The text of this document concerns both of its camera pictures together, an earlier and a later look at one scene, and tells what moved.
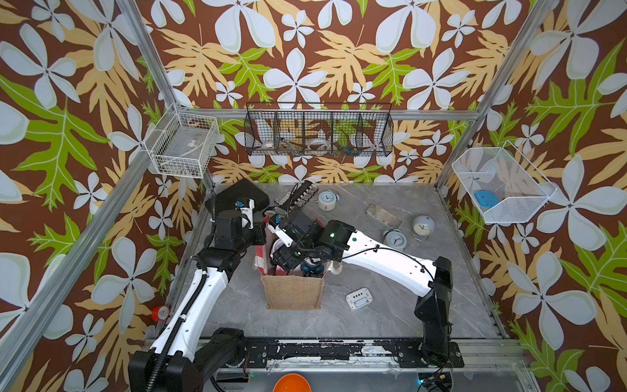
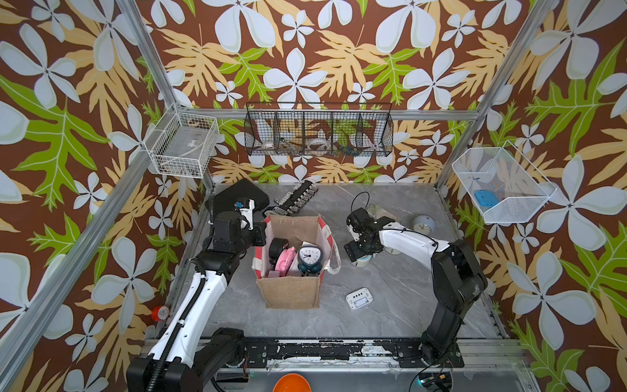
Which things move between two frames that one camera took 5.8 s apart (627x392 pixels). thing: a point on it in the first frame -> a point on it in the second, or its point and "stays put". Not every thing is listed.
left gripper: (257, 230) stays put
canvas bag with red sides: (289, 290) stays put
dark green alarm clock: (308, 265) stays put
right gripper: (282, 257) -> (351, 251)
